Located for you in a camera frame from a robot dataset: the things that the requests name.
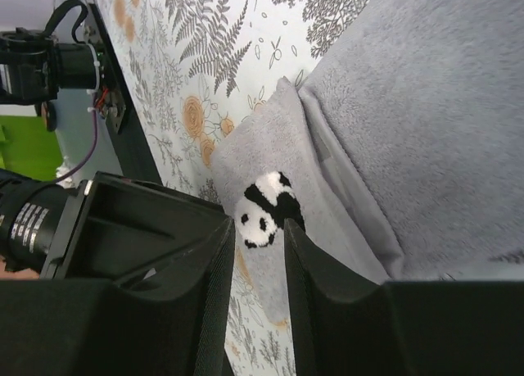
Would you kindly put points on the floral patterned table mat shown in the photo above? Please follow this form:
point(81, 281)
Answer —
point(215, 86)

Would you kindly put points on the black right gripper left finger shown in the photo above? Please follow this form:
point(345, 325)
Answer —
point(115, 277)

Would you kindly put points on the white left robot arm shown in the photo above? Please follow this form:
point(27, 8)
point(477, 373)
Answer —
point(35, 66)

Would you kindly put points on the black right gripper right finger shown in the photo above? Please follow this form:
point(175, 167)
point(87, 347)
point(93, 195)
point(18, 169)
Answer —
point(344, 324)

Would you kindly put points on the grey panda towel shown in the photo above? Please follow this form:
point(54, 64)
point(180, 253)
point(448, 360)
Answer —
point(401, 154)

